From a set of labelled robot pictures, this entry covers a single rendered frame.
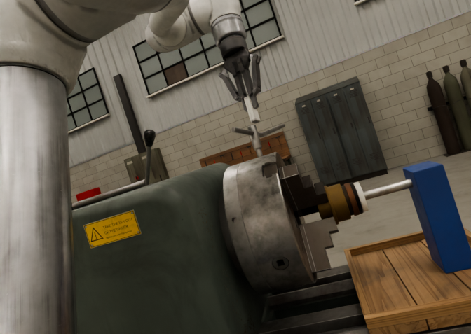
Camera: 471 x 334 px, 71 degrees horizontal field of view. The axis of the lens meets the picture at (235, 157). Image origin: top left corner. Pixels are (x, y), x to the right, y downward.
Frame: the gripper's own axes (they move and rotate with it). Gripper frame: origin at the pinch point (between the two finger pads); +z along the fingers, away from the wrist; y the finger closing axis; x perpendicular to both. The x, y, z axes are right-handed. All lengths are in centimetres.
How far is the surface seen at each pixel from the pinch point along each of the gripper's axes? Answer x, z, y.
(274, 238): 18.3, 32.0, -4.7
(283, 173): 11.4, 19.8, -7.8
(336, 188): 2.1, 26.0, -15.1
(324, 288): -8, 50, -2
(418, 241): -24, 45, -25
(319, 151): -578, -55, 138
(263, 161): 11.0, 15.8, -3.8
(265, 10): -568, -388, 152
